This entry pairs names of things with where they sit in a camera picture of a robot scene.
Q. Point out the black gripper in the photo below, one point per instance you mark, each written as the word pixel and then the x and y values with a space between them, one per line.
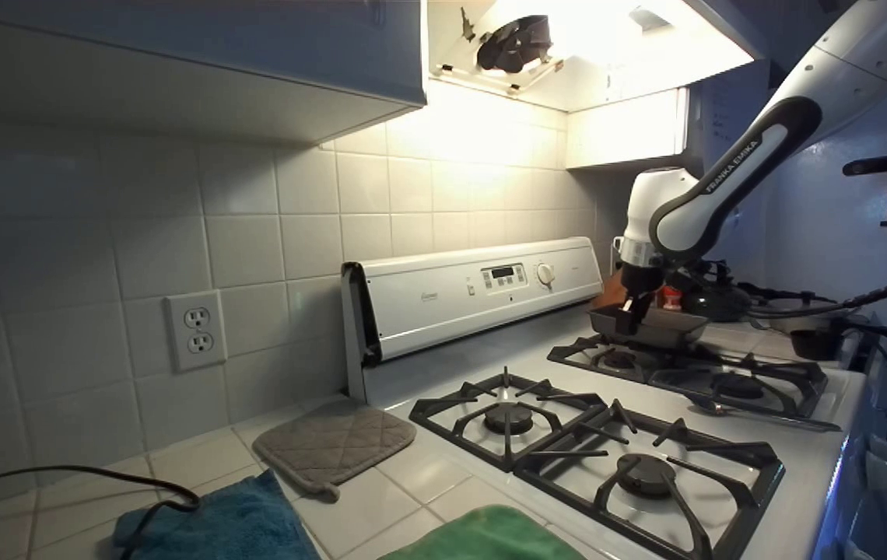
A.
pixel 645 281

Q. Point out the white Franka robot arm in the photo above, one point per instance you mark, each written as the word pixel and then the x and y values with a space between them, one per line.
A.
pixel 733 176

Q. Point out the black cast iron stove grate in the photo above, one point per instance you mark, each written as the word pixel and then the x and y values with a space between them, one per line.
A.
pixel 687 366
pixel 587 427

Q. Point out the round stove panel dial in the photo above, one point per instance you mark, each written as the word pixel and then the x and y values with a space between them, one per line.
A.
pixel 547 273

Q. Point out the stove clock display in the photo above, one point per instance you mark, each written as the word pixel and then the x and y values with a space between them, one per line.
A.
pixel 502 273

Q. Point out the white gas stove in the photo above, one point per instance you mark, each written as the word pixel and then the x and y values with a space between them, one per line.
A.
pixel 461 299

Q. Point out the red-lidded jar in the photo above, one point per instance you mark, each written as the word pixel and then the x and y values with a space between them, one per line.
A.
pixel 675 299

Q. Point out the black kettle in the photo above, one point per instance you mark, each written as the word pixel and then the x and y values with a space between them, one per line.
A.
pixel 722 299

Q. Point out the white range hood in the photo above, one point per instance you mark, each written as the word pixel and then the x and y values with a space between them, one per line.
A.
pixel 609 64

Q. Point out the green cloth towel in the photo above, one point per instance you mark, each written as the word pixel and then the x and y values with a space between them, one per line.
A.
pixel 491 537

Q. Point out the black range hood fan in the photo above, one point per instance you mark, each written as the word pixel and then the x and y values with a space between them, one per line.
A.
pixel 514 45

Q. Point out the grey quilted pot holder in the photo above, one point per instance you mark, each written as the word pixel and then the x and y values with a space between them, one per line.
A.
pixel 335 444

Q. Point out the blue cloth towel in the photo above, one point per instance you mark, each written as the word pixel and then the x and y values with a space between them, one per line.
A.
pixel 235 522

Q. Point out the upper wall cabinet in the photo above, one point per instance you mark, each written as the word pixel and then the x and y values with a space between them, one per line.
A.
pixel 203 42
pixel 629 129

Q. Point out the white wall power outlet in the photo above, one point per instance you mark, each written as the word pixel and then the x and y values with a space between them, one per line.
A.
pixel 198 331

